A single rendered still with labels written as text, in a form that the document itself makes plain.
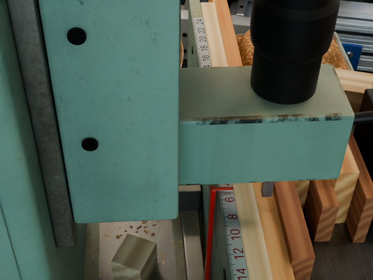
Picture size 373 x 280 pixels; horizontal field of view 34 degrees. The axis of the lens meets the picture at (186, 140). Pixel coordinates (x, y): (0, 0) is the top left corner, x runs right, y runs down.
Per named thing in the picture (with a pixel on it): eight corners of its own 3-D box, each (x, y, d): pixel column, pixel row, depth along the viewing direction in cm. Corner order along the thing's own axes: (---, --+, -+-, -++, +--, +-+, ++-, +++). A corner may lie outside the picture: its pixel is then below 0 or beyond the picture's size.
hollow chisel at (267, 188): (271, 196, 55) (278, 157, 52) (262, 197, 55) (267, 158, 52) (270, 189, 56) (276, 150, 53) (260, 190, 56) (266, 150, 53)
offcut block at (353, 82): (366, 97, 75) (373, 73, 72) (365, 118, 72) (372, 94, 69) (328, 91, 75) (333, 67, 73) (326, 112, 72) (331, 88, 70)
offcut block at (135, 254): (141, 291, 65) (140, 271, 63) (112, 280, 66) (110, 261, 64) (157, 261, 68) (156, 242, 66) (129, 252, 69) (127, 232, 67)
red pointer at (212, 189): (224, 284, 64) (233, 190, 55) (204, 285, 64) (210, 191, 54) (223, 278, 65) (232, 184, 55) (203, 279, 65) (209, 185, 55)
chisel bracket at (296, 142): (336, 193, 51) (357, 115, 45) (170, 200, 50) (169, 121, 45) (316, 134, 57) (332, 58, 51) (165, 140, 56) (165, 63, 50)
